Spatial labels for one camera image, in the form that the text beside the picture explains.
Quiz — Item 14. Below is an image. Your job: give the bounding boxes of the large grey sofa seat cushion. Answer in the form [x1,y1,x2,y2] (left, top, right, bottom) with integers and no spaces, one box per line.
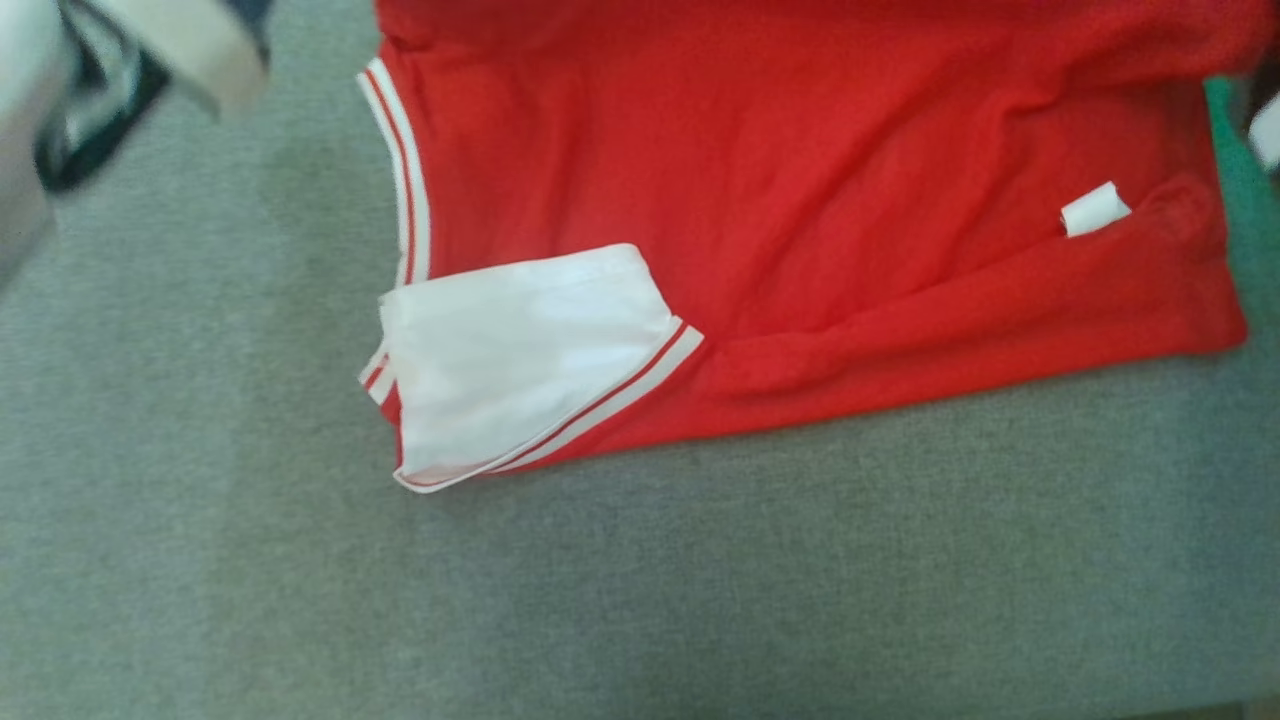
[0,0,1280,720]

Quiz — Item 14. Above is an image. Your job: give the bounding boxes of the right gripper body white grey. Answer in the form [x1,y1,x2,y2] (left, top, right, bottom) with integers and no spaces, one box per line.
[1240,60,1280,173]

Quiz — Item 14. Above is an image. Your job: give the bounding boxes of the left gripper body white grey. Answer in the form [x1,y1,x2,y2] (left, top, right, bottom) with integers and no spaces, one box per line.
[35,0,273,193]

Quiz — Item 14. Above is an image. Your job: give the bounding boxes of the red shirt with white trim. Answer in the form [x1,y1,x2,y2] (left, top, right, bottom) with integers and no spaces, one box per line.
[357,0,1280,494]

